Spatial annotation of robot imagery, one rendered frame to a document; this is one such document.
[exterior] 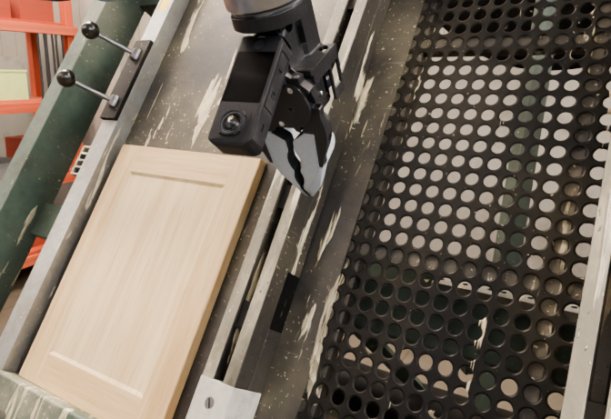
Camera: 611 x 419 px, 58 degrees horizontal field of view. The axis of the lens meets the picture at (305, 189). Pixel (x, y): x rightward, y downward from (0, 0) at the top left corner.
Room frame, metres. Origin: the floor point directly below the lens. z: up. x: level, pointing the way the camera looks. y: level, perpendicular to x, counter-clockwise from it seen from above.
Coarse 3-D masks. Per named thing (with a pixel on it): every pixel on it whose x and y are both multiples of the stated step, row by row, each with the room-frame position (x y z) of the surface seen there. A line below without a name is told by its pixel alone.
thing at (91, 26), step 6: (84, 24) 1.22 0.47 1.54; (90, 24) 1.22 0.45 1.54; (84, 30) 1.21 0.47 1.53; (90, 30) 1.21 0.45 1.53; (96, 30) 1.22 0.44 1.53; (90, 36) 1.22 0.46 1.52; (96, 36) 1.23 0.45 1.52; (102, 36) 1.23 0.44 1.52; (108, 42) 1.24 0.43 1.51; (114, 42) 1.24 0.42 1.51; (120, 48) 1.25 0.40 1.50; (126, 48) 1.25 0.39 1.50; (138, 48) 1.26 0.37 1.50; (132, 54) 1.25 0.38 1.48; (138, 54) 1.25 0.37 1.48
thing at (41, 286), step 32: (160, 0) 1.35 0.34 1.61; (160, 32) 1.29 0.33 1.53; (160, 64) 1.29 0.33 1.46; (128, 96) 1.21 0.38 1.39; (128, 128) 1.20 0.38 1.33; (96, 160) 1.14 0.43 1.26; (96, 192) 1.13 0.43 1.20; (64, 224) 1.08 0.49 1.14; (64, 256) 1.06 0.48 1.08; (32, 288) 1.02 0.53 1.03; (32, 320) 0.99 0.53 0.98; (0, 352) 0.97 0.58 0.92
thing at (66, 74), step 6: (60, 72) 1.16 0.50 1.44; (66, 72) 1.16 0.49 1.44; (72, 72) 1.17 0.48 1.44; (60, 78) 1.16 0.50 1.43; (66, 78) 1.16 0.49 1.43; (72, 78) 1.16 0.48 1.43; (60, 84) 1.16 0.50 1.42; (66, 84) 1.16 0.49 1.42; (72, 84) 1.17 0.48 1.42; (78, 84) 1.18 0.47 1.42; (90, 90) 1.19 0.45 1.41; (102, 96) 1.19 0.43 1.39; (108, 96) 1.20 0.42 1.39; (114, 96) 1.20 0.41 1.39; (108, 102) 1.20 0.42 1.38; (114, 102) 1.20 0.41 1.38
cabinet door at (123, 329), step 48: (144, 192) 1.06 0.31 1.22; (192, 192) 0.99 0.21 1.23; (240, 192) 0.93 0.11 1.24; (96, 240) 1.04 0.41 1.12; (144, 240) 0.98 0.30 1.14; (192, 240) 0.93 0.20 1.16; (96, 288) 0.97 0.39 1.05; (144, 288) 0.92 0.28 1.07; (192, 288) 0.87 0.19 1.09; (48, 336) 0.96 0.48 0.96; (96, 336) 0.91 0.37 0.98; (144, 336) 0.86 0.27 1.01; (192, 336) 0.81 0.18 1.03; (48, 384) 0.89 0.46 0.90; (96, 384) 0.85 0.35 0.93; (144, 384) 0.81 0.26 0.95
